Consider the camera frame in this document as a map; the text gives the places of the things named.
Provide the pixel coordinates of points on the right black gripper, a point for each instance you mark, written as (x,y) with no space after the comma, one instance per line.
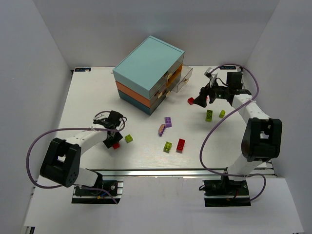
(208,92)

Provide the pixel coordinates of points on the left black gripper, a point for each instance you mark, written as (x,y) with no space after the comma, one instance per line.
(111,139)

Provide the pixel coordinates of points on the red curved lego piece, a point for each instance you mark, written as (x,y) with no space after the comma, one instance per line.
(116,145)

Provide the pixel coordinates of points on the clear drawer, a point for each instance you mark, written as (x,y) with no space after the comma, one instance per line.
(181,78)

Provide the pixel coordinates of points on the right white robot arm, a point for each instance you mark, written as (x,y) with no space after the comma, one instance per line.
(262,137)

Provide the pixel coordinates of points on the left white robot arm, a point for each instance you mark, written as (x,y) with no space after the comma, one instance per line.
(62,160)

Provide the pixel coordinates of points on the small red lego brick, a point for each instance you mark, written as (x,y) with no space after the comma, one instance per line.
(190,101)

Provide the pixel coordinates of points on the lime 2x2 lego left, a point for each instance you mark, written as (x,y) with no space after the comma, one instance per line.
(128,138)

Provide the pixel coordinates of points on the lime 2x3 lego right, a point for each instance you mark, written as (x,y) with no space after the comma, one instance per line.
(209,116)

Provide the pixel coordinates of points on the small lime lego right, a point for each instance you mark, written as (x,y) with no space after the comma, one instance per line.
(222,113)

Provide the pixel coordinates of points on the right blue label sticker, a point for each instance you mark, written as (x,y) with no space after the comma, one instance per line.
(227,67)

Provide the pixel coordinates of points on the blue label sticker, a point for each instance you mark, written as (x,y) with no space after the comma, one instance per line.
(227,67)
(87,69)

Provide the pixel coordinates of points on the purple 2x3 lego brick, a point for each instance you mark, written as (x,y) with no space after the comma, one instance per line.
(168,122)

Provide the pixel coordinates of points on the red 2x3 lego brick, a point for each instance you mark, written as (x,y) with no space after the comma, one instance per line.
(180,145)

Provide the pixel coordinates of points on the purple curved patterned lego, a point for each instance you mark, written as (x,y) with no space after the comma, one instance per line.
(161,129)

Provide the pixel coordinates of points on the lime patterned lego centre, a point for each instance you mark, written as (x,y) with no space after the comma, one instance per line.
(167,147)

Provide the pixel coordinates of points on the teal orange drawer cabinet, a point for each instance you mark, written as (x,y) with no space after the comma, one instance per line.
(149,73)

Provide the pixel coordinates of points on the left blue label sticker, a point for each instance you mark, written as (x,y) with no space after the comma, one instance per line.
(87,69)

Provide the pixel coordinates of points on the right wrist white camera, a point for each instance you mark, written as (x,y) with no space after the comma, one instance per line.
(212,76)

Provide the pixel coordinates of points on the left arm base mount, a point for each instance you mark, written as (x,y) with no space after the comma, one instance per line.
(107,190)

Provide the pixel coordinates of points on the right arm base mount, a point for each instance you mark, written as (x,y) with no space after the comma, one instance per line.
(224,192)

